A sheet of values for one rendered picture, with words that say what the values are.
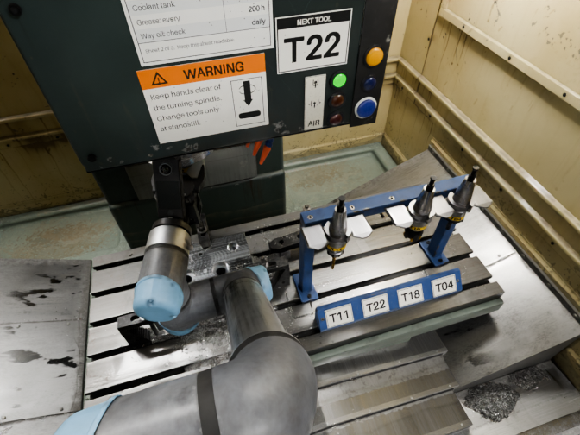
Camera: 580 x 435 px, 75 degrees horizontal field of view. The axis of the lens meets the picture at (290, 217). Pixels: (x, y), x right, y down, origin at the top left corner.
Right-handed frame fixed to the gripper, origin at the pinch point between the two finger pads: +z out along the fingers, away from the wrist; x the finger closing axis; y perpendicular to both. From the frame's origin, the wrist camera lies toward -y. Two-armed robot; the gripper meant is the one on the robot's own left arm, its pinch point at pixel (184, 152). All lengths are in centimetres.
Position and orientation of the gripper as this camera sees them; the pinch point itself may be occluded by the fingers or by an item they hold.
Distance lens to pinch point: 84.0
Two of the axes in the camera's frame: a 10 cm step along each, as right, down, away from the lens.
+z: -0.3, -7.9, 6.2
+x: 10.0, -0.3, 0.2
